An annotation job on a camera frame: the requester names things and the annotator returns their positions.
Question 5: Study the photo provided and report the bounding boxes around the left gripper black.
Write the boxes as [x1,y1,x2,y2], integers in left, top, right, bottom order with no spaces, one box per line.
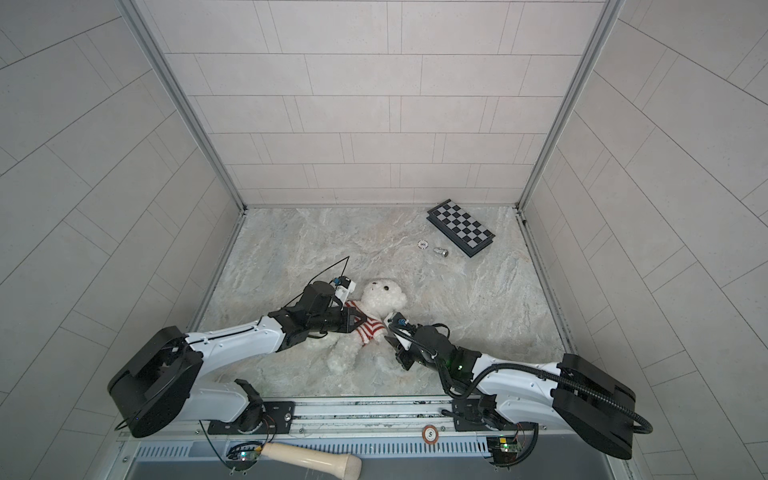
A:
[306,306,370,334]

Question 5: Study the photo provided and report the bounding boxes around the red white striped sweater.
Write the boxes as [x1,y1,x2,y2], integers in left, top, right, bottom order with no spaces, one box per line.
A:
[345,300,387,347]

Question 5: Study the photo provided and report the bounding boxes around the white teddy bear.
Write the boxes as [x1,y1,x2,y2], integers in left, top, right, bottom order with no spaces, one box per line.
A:
[327,279,408,374]

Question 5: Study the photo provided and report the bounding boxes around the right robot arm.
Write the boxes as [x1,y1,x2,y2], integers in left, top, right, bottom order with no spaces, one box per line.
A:
[386,315,653,464]

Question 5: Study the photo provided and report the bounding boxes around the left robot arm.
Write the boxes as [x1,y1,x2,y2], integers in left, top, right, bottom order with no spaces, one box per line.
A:
[107,276,366,438]

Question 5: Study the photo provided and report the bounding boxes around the round red white sticker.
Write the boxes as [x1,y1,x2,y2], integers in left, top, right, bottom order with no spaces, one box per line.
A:
[421,425,439,445]

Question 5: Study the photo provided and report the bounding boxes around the black white checkerboard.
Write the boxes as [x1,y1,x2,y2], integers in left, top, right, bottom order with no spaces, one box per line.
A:
[427,199,495,257]

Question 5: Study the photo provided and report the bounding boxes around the right green circuit board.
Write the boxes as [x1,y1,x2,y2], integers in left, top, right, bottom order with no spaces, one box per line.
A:
[486,437,521,466]

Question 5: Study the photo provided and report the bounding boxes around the green circuit board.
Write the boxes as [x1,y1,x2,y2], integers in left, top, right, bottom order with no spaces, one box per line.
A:
[486,437,521,466]
[226,441,264,471]

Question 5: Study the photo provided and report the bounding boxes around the left green circuit board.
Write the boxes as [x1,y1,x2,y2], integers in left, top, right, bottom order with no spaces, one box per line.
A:
[226,441,264,471]

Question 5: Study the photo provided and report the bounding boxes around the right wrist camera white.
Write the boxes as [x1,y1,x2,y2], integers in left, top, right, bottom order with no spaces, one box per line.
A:
[389,312,418,337]

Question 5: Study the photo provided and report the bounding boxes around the aluminium front rail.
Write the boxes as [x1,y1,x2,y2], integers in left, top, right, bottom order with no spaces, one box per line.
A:
[139,396,597,460]

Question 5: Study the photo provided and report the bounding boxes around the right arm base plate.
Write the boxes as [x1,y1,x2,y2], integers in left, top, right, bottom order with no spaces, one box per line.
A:
[442,395,539,432]

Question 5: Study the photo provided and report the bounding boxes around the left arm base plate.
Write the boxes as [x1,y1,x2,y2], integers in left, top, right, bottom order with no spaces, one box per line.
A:
[206,401,296,435]

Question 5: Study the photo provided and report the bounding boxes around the beige wooden handle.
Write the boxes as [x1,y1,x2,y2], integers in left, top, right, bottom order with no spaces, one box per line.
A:
[261,443,362,480]

